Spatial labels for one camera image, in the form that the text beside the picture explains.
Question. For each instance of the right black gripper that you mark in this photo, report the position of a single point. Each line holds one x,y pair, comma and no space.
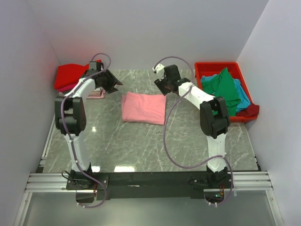
160,84

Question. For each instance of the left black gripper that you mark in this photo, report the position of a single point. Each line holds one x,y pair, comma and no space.
110,88

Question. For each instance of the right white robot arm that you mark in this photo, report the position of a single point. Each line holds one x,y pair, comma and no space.
214,122

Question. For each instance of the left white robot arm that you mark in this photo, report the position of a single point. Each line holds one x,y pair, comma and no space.
70,119

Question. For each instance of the folded light pink t shirt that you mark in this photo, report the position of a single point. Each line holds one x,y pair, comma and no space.
96,97

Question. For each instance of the folded beige t shirt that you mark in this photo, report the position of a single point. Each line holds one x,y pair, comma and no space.
99,92

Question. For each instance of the red plastic bin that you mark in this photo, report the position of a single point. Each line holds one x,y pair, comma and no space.
211,68

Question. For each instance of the folded red t shirt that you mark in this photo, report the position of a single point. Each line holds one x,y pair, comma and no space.
69,74

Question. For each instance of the folded magenta t shirt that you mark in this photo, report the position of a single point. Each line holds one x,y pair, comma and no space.
66,88

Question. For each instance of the green t shirt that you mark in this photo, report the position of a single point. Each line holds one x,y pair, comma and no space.
222,85

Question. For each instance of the blue t shirt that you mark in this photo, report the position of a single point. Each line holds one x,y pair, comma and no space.
244,99

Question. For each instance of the dark red t shirt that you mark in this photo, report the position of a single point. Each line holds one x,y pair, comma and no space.
248,114

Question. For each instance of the black base beam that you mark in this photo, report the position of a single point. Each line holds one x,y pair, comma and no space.
121,185

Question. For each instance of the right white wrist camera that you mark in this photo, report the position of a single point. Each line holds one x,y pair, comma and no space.
158,68

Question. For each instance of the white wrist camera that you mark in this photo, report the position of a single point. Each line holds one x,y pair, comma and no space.
95,66
158,68

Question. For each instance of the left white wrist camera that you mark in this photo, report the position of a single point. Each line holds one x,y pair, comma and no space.
95,66

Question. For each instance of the aluminium rail frame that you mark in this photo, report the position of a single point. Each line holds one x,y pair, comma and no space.
114,145

